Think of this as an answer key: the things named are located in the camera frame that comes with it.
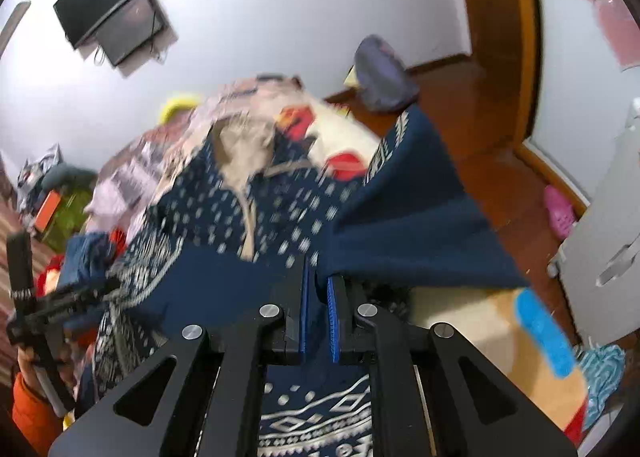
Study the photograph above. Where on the white cabinet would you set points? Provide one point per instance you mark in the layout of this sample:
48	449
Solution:
610	217

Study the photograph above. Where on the navy patterned knit sweater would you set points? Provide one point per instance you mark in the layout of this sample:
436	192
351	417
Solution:
425	217

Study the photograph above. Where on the teal striped cloth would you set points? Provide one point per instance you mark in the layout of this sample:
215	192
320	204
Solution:
605	377

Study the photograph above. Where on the dark grey cloth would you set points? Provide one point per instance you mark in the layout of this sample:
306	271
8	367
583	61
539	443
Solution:
65	176

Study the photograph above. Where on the purple-grey cloth bundle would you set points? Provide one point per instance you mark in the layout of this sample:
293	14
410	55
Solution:
382	72

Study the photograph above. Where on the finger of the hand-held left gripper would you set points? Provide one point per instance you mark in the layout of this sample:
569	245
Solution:
85	293

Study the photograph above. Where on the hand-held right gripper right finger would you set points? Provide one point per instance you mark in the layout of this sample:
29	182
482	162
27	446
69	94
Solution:
332	327

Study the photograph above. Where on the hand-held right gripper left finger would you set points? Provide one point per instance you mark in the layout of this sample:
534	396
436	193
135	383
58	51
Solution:
303	317

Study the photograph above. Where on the person's left hand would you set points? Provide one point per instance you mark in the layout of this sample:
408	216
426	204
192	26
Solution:
26	364

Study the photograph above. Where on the printed blanket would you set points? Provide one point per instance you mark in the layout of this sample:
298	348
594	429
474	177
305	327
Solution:
345	132

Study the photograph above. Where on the brown wooden door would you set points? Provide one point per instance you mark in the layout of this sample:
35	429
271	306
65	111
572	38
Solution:
495	12

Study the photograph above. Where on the green cloth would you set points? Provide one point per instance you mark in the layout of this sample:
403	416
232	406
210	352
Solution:
75	209

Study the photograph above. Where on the person's left forearm orange sleeve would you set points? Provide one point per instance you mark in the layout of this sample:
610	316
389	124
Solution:
35	417

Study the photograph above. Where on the pink slipper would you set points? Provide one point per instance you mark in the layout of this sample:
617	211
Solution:
559	212

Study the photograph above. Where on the yellow round object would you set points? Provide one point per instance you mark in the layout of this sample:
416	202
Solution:
177	106

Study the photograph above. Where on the blue denim jeans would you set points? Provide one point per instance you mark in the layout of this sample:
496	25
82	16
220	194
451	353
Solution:
85	253

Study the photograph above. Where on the orange box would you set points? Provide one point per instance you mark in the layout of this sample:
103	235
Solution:
47	211

